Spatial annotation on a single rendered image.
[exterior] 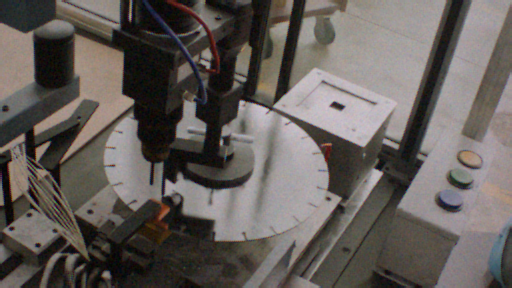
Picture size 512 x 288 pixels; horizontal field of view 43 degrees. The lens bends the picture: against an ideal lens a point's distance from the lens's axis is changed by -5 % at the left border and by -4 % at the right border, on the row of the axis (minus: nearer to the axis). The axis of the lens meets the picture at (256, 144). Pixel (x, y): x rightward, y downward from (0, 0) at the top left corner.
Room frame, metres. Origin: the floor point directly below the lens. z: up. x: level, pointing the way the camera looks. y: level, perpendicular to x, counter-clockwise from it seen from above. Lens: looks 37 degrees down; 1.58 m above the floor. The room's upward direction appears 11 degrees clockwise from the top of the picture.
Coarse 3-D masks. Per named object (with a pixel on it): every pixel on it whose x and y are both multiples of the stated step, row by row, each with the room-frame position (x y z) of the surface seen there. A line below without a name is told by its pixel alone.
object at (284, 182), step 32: (128, 128) 0.82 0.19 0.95; (256, 128) 0.88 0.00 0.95; (288, 128) 0.89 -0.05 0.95; (128, 160) 0.74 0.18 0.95; (256, 160) 0.80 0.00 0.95; (288, 160) 0.81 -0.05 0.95; (320, 160) 0.83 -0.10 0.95; (160, 192) 0.69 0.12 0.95; (192, 192) 0.70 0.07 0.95; (224, 192) 0.71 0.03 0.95; (256, 192) 0.73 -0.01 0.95; (288, 192) 0.74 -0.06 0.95; (320, 192) 0.75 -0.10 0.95; (160, 224) 0.63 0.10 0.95; (192, 224) 0.64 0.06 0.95; (224, 224) 0.65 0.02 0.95; (256, 224) 0.66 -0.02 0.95; (288, 224) 0.67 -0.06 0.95
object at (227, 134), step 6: (192, 132) 0.78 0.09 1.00; (198, 132) 0.78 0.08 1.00; (204, 132) 0.78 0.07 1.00; (228, 132) 0.78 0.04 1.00; (222, 138) 0.77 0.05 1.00; (228, 138) 0.77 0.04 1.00; (234, 138) 0.78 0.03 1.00; (240, 138) 0.78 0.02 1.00; (246, 138) 0.78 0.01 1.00; (252, 138) 0.78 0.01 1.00; (222, 144) 0.76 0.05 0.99; (228, 144) 0.78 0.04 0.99
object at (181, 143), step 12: (216, 132) 0.70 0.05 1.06; (180, 144) 0.70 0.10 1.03; (192, 144) 0.71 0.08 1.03; (204, 144) 0.70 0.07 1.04; (216, 144) 0.70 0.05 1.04; (168, 156) 0.69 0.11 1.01; (180, 156) 0.69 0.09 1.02; (192, 156) 0.69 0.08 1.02; (204, 156) 0.69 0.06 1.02; (216, 156) 0.69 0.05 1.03; (168, 168) 0.70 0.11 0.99; (180, 168) 0.71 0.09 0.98; (168, 180) 0.69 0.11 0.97
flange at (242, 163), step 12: (240, 144) 0.82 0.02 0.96; (228, 156) 0.77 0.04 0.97; (240, 156) 0.79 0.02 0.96; (252, 156) 0.79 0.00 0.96; (192, 168) 0.74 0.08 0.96; (204, 168) 0.74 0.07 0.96; (216, 168) 0.75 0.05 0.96; (228, 168) 0.75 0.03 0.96; (240, 168) 0.76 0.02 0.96; (252, 168) 0.77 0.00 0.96; (204, 180) 0.73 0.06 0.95; (216, 180) 0.73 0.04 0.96; (228, 180) 0.73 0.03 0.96; (240, 180) 0.74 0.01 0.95
